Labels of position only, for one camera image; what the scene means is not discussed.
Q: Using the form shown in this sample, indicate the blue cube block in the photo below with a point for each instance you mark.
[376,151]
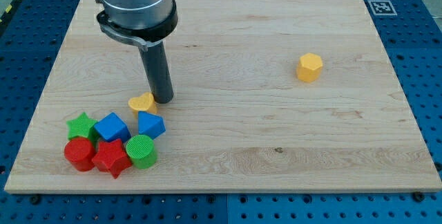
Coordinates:
[112,127]

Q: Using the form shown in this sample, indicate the blue triangle block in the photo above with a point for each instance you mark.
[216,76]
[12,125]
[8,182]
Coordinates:
[150,125]

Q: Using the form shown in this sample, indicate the wooden board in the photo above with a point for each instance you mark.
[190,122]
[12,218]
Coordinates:
[240,120]

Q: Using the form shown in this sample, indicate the green cylinder block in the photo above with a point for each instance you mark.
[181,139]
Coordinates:
[141,151]

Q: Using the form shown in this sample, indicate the yellow heart block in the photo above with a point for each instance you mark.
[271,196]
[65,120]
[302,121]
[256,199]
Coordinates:
[143,103]

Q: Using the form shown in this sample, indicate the yellow hexagon block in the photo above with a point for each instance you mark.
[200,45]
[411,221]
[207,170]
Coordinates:
[309,67]

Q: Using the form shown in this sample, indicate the red star block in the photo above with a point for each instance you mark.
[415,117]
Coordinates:
[111,157]

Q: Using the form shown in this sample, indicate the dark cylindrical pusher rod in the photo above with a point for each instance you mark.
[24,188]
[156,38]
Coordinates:
[157,72]

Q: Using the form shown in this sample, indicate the red cylinder block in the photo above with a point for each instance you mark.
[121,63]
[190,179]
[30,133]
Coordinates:
[79,153]

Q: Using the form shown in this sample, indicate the green star block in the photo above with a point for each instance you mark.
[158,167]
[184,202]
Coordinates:
[83,127]

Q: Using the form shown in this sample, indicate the white fiducial marker tag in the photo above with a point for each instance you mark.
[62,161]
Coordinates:
[382,8]

